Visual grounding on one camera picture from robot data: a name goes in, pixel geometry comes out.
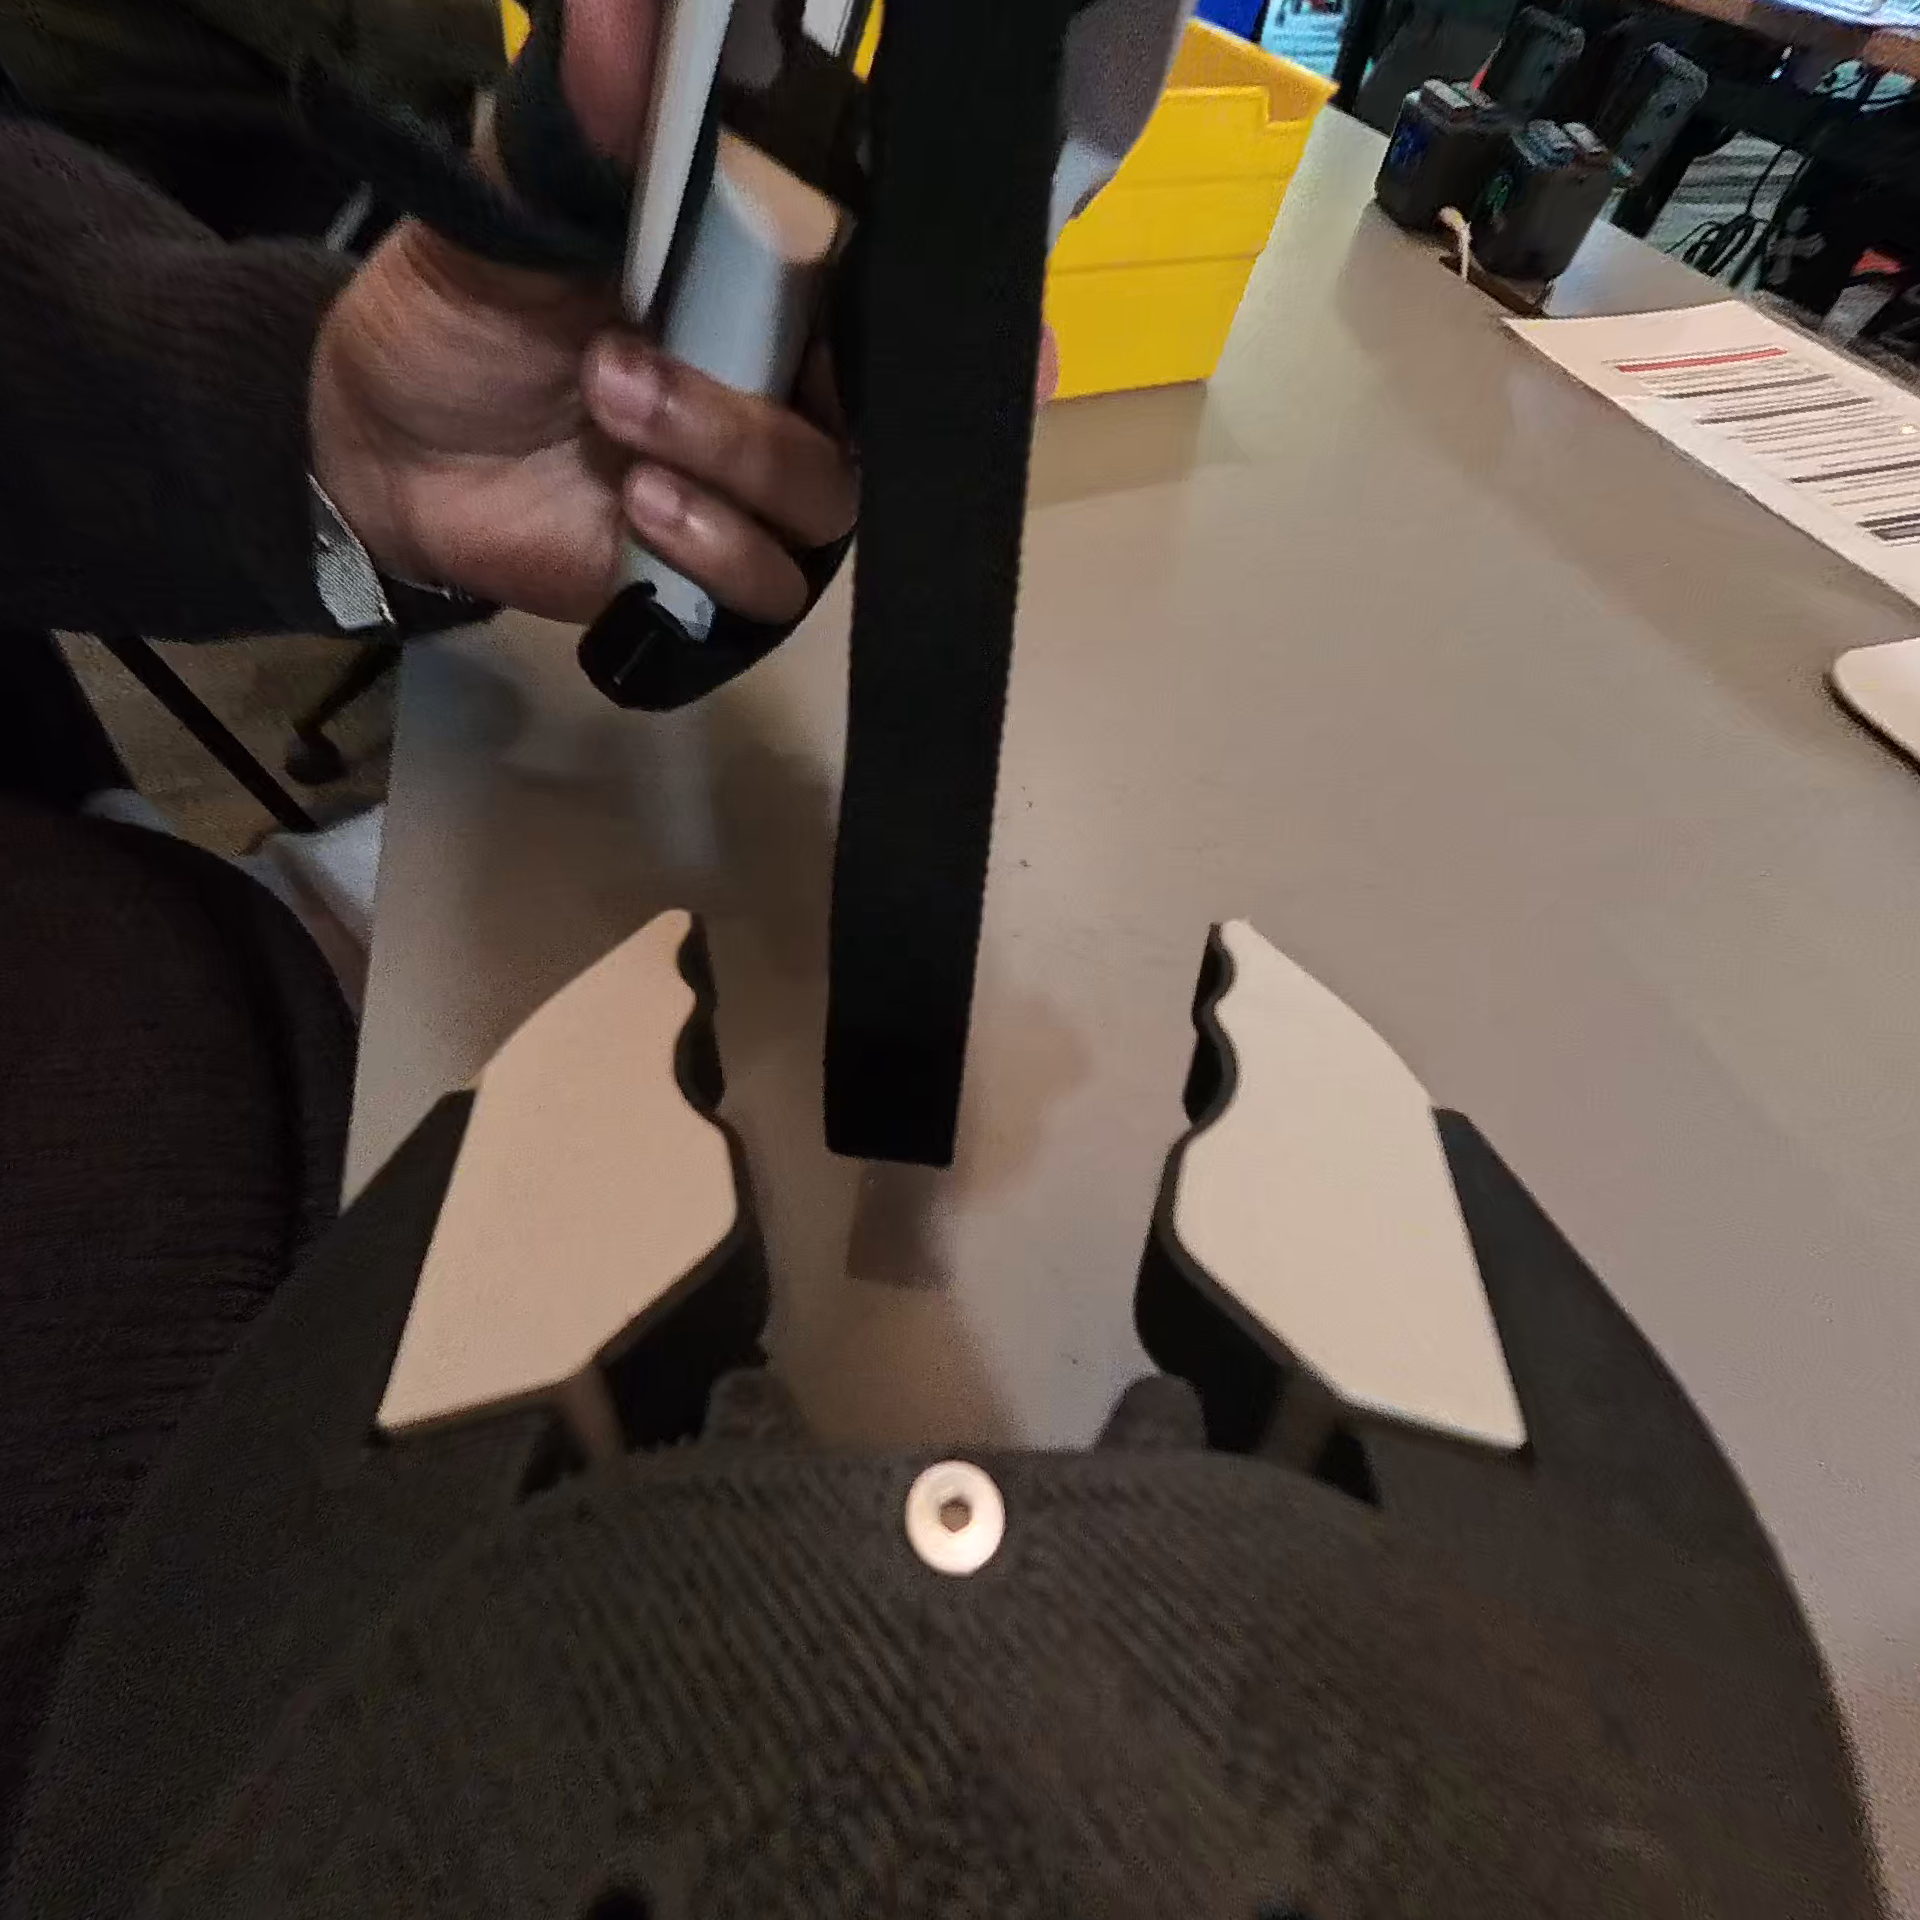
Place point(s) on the white tablet stand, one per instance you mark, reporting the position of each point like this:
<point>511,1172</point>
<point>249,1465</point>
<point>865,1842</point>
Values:
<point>1882,704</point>

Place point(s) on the yellow plastic bins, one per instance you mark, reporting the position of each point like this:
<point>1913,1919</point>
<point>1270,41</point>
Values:
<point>1171,224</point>

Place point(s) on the small brown tag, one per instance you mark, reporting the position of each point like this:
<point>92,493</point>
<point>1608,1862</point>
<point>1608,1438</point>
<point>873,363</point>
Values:
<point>1500,285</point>

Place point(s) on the printed paper sheet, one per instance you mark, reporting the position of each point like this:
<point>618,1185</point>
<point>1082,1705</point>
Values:
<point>1754,421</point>

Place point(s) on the person's left forearm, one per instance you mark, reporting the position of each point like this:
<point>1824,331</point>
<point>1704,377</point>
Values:
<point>151,375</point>

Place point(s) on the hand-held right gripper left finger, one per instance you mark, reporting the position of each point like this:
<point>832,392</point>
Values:
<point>584,1200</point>

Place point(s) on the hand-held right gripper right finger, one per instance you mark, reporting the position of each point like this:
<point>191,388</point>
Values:
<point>1321,1200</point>

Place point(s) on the black battery charger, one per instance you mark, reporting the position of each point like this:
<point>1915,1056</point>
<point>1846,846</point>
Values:
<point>1650,134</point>
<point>1553,203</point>
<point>1440,159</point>
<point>1531,61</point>

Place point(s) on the person's left hand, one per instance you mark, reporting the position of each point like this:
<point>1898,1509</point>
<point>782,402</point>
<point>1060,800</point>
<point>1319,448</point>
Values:
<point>450,421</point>

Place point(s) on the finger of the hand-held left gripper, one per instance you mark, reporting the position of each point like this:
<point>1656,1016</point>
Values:
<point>1118,74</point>

